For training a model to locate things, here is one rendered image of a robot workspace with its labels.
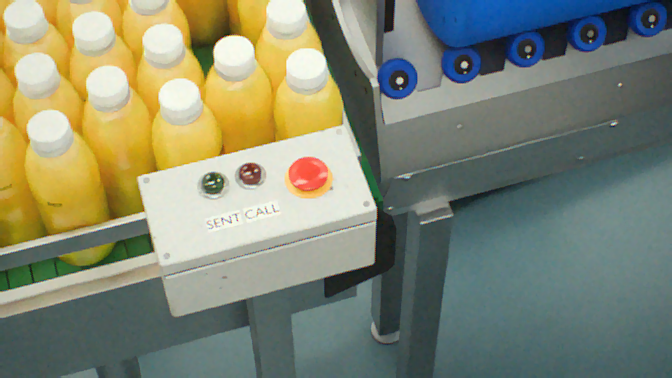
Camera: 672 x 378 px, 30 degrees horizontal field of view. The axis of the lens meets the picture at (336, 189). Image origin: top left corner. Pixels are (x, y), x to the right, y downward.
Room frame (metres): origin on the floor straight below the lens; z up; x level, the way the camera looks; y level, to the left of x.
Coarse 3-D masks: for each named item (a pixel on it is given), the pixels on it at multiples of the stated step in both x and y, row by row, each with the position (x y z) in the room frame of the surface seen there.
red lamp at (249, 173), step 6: (252, 162) 0.66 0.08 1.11; (240, 168) 0.65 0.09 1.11; (246, 168) 0.65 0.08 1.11; (252, 168) 0.65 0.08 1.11; (258, 168) 0.65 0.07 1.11; (240, 174) 0.65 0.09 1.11; (246, 174) 0.65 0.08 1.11; (252, 174) 0.65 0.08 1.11; (258, 174) 0.65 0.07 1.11; (246, 180) 0.64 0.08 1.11; (252, 180) 0.64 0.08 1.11; (258, 180) 0.64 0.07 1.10
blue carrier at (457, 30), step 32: (416, 0) 0.99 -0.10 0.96; (448, 0) 0.90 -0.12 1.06; (480, 0) 0.85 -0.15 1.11; (512, 0) 0.86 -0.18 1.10; (544, 0) 0.87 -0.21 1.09; (576, 0) 0.88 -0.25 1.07; (608, 0) 0.90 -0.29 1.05; (640, 0) 0.92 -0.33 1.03; (448, 32) 0.89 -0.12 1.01; (480, 32) 0.86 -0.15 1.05; (512, 32) 0.88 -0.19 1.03
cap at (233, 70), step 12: (228, 36) 0.82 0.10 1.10; (240, 36) 0.82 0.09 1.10; (216, 48) 0.80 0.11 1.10; (228, 48) 0.80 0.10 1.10; (240, 48) 0.80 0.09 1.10; (252, 48) 0.80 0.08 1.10; (216, 60) 0.79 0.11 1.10; (228, 60) 0.78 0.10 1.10; (240, 60) 0.78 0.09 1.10; (252, 60) 0.79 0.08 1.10; (228, 72) 0.78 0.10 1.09; (240, 72) 0.78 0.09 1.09
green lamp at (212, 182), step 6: (204, 174) 0.65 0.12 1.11; (210, 174) 0.65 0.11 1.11; (216, 174) 0.65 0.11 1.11; (204, 180) 0.64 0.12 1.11; (210, 180) 0.64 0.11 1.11; (216, 180) 0.64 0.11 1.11; (222, 180) 0.64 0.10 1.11; (204, 186) 0.64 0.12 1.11; (210, 186) 0.64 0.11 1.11; (216, 186) 0.64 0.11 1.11; (222, 186) 0.64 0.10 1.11; (210, 192) 0.63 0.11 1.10; (216, 192) 0.63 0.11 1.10
